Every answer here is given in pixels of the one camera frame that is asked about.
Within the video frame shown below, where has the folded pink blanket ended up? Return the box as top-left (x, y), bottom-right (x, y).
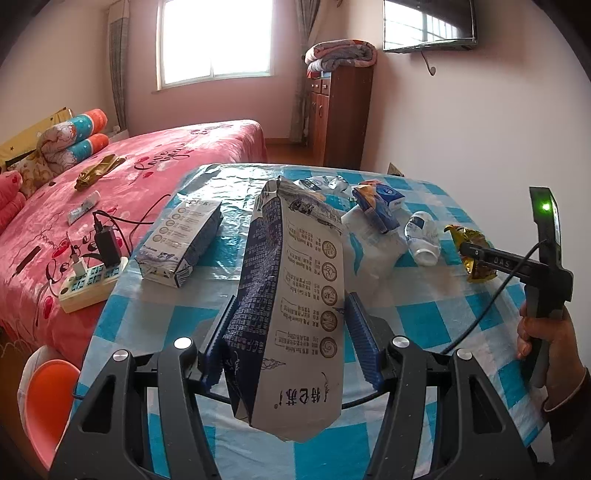
top-left (0, 171), bottom-right (26, 232)

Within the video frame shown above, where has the gold foil wrapper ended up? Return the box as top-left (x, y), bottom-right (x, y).
top-left (444, 224), bottom-right (497, 283)

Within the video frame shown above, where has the blue white checkered tablecloth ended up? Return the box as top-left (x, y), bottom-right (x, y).
top-left (76, 164), bottom-right (543, 479)

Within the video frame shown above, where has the beige power strip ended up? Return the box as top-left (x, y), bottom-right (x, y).
top-left (58, 257), bottom-right (128, 313)

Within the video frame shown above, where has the wall mounted television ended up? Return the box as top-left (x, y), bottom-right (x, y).
top-left (383, 0), bottom-right (478, 53)

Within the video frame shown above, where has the olive green cloth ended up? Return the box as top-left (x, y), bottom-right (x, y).
top-left (74, 154), bottom-right (125, 192)

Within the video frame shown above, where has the window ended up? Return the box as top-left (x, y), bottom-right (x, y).
top-left (157, 1), bottom-right (273, 88)

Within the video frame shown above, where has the white tissue pack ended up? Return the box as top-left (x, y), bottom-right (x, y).
top-left (342, 206), bottom-right (408, 285)

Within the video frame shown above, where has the folded blanket on cabinet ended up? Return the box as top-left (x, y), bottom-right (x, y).
top-left (304, 39), bottom-right (378, 75)

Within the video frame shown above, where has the person's right hand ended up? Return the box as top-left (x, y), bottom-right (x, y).
top-left (517, 303), bottom-right (587, 411)

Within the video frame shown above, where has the white usb charger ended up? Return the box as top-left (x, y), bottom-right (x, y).
top-left (70, 252), bottom-right (87, 278)

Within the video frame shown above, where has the grey patterned curtain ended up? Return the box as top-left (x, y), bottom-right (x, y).
top-left (107, 0), bottom-right (130, 130)

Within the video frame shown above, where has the small blue white milk carton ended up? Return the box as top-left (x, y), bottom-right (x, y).
top-left (135, 196), bottom-right (222, 288)

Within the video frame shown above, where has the rolled colourful quilt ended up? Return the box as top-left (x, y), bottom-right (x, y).
top-left (37, 109), bottom-right (109, 175)

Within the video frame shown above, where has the black power adapter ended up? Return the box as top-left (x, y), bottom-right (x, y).
top-left (94, 216), bottom-right (121, 268)

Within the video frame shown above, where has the blue Vinda tissue pack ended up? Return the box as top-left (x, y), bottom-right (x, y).
top-left (353, 180), bottom-right (405, 234)

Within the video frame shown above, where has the orange plastic trash bin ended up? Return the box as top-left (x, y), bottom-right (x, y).
top-left (17, 346), bottom-right (80, 471)

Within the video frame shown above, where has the black charger cable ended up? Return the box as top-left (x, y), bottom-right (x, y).
top-left (91, 192), bottom-right (174, 259)

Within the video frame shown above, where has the pink bed cover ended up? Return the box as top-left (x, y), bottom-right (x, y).
top-left (1, 120), bottom-right (266, 365)

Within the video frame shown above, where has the white plastic bottle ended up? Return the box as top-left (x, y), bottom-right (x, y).
top-left (404, 211), bottom-right (441, 267)

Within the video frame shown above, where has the brown wooden cabinet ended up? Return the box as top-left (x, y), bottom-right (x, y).
top-left (308, 66), bottom-right (374, 170)

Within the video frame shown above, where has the small white tube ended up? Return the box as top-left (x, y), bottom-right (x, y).
top-left (67, 191), bottom-right (101, 226)

